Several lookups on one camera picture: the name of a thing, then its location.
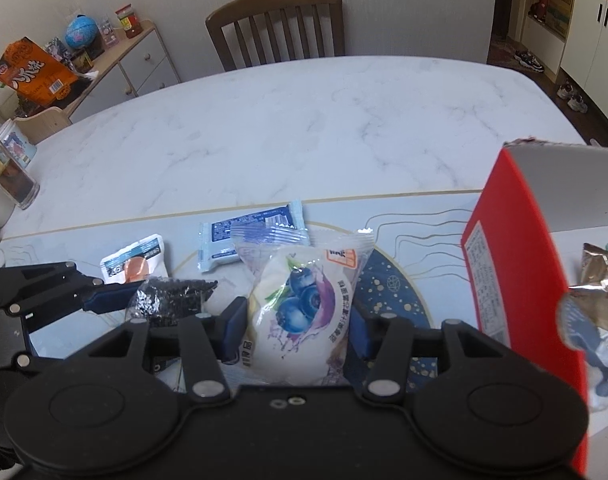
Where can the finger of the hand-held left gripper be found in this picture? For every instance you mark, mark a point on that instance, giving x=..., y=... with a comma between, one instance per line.
x=109, y=297

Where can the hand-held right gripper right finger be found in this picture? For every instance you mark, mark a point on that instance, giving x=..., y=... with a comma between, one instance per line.
x=358, y=340

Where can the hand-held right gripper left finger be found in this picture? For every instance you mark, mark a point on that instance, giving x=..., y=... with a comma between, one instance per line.
x=234, y=327

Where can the black snack packet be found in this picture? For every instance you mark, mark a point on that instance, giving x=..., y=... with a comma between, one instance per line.
x=169, y=297

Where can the blueberry bread packet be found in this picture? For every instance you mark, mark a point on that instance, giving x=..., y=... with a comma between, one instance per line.
x=294, y=300

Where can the red cardboard box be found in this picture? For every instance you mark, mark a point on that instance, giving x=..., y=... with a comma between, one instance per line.
x=509, y=210

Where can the gold foil snack packet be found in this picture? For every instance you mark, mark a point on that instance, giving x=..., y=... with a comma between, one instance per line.
x=599, y=300

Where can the silver snack packet orange picture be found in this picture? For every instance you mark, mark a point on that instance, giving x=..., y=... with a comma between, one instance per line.
x=134, y=260

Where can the blue and white snack packet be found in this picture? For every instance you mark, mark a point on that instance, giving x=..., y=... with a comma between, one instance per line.
x=224, y=240

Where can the clear glass jar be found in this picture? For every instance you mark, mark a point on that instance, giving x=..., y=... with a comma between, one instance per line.
x=11, y=170

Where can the low white sideboard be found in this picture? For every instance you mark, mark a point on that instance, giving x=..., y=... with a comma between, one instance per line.
x=134, y=70

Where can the orange snack bag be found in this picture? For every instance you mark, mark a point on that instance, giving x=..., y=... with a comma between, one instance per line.
x=34, y=72

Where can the blue globe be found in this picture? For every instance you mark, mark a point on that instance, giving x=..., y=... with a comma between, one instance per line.
x=83, y=31

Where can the jar with red lid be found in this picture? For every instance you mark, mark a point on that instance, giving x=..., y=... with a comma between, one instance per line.
x=129, y=22

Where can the wooden chair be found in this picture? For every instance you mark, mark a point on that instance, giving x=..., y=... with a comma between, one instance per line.
x=264, y=20

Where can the pair of grey sneakers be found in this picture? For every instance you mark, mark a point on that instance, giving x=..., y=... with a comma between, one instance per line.
x=573, y=96

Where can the pair of dark sneakers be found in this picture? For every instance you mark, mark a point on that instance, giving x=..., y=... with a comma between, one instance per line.
x=525, y=58

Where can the red-brown figurine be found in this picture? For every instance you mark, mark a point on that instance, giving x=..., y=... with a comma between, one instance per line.
x=539, y=5

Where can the tall white cabinet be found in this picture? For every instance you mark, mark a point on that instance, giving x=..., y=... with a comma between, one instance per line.
x=594, y=35

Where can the cardboard boxes on shelf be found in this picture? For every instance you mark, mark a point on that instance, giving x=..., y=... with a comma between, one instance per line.
x=560, y=5

